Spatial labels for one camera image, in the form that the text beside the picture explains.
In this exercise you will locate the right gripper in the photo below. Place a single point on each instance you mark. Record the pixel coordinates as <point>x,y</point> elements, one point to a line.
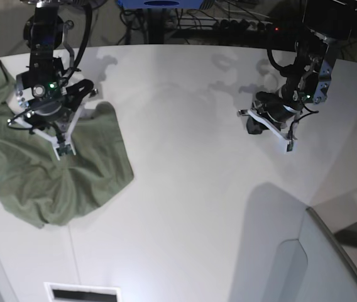
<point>57,112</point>

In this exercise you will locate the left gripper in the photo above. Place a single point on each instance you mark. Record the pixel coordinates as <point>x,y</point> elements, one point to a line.
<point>274,108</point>

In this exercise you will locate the green t-shirt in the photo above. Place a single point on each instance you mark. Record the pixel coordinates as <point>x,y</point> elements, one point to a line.
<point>42,189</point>

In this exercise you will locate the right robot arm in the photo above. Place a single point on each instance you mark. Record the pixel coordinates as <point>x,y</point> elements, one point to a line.
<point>43,91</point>

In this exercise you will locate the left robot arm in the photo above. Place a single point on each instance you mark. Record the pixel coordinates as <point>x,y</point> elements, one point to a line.
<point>323,25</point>

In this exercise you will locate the black power strip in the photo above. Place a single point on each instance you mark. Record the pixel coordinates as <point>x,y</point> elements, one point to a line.
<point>242,26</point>

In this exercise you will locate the blue bin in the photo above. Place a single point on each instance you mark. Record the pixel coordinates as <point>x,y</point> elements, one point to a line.
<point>159,4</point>

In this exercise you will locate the white label with black bar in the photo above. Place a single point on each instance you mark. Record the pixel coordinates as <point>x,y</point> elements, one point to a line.
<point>75,292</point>

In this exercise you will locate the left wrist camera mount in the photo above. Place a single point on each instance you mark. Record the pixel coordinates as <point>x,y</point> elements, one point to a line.
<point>287,139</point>

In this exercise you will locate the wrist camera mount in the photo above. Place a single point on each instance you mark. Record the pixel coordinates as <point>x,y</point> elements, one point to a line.
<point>287,139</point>
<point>60,139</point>

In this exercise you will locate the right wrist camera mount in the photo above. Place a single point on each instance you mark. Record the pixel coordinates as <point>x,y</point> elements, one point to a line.
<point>60,139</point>

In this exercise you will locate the grey metal table-side rail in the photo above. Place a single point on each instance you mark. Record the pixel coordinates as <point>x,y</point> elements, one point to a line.
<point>341,253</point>

